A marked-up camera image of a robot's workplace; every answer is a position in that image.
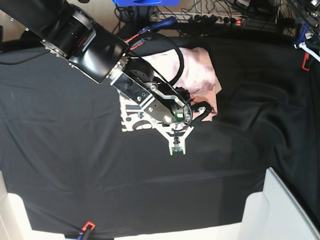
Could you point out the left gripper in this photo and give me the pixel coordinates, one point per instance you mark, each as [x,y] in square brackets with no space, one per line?
[313,46]

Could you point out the blue handled clamp, red jaw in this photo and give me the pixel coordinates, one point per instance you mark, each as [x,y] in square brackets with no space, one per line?
[155,27]

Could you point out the blue plastic box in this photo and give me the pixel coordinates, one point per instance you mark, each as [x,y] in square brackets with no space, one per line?
[131,3]

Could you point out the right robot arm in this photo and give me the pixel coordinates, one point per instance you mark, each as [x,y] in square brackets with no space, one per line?
[68,32]

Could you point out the black table cloth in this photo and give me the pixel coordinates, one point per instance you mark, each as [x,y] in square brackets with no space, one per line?
[63,151]

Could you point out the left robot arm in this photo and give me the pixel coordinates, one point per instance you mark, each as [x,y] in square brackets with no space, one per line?
[307,16]

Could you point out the pink T-shirt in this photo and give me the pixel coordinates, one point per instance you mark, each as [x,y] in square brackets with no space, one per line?
[198,77]

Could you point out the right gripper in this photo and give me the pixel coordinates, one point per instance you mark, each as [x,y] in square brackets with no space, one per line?
[177,126]

